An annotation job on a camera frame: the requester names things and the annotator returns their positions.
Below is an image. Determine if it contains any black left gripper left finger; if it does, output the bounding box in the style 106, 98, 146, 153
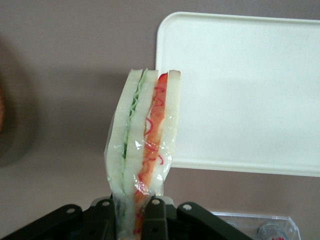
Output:
0, 196, 116, 240

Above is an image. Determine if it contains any triangle sandwich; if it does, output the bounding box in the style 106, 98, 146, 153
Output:
103, 67, 182, 240

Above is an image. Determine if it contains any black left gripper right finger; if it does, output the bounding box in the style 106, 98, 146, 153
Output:
142, 195, 254, 240

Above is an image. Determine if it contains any red cola bottle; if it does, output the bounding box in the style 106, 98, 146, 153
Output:
258, 220, 287, 240

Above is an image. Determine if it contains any clear acrylic bottle rack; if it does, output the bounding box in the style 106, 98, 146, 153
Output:
209, 210, 300, 240

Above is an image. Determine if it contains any beige plastic tray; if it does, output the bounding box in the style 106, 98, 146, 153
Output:
154, 11, 320, 178

